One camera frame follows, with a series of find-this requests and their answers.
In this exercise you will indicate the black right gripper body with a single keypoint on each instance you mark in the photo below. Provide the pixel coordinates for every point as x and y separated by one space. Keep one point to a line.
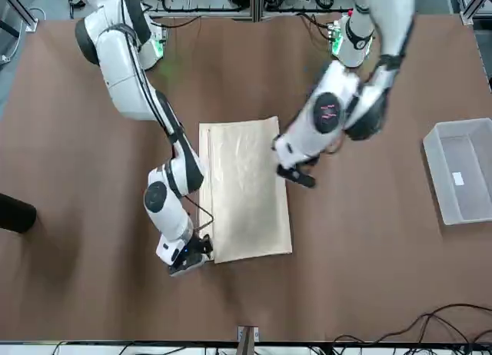
200 247

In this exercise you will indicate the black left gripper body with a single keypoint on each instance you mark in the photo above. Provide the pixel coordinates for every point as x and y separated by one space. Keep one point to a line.
298 178

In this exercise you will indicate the beige tablecloth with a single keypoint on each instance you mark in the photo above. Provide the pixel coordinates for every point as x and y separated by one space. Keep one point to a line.
246 186

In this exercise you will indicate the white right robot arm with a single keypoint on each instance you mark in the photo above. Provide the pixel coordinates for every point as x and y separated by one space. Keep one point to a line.
119 63

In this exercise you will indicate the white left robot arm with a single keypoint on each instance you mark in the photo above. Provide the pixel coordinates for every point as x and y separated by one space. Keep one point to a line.
300 138

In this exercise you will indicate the translucent plastic bin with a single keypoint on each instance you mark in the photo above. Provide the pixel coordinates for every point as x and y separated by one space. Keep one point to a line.
434 170

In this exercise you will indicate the white square label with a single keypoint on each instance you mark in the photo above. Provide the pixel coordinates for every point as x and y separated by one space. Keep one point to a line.
458 178

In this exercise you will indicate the black cylindrical object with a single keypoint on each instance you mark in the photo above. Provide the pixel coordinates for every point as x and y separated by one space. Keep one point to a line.
15 213

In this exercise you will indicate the aluminium camera post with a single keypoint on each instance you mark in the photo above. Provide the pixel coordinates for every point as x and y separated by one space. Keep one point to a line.
248 339

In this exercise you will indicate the aluminium frame post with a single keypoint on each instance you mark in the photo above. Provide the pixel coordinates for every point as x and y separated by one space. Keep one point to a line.
256 1

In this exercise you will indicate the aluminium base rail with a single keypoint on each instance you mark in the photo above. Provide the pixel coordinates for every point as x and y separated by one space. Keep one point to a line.
207 12

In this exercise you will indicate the aluminium frame corner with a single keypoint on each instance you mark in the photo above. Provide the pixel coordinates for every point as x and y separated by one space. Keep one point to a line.
19 9
473 5

